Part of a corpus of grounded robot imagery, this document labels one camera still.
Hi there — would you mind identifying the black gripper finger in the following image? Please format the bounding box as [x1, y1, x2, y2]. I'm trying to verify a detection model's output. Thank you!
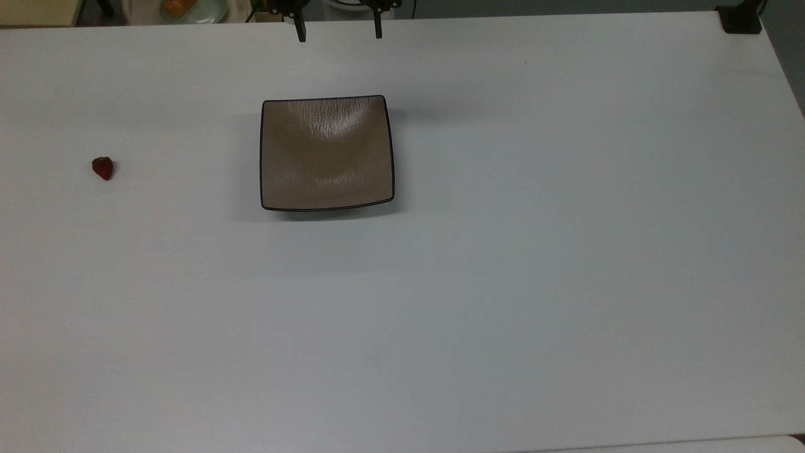
[370, 0, 402, 40]
[269, 0, 309, 43]

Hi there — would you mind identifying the square brown ceramic plate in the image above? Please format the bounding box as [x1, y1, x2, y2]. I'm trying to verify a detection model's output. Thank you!
[260, 94, 396, 212]

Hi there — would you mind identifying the pale green round dish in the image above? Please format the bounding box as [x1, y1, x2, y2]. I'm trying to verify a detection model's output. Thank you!
[158, 0, 228, 25]

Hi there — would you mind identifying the beige wooden board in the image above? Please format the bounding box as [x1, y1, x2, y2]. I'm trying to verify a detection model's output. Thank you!
[0, 0, 86, 27]

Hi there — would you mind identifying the white adjacent table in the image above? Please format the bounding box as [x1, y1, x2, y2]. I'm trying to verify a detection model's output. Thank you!
[522, 433, 805, 453]

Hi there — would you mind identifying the black table clamp mount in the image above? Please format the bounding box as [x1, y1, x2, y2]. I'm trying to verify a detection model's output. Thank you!
[716, 0, 767, 35]

